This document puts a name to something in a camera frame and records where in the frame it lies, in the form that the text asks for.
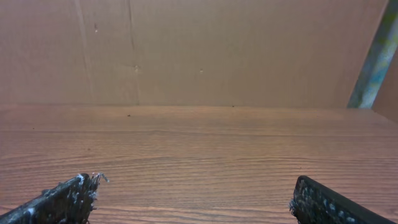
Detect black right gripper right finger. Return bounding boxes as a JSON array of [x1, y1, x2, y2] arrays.
[[289, 175, 394, 224]]

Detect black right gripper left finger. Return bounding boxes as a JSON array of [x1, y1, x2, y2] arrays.
[[1, 173, 109, 224]]

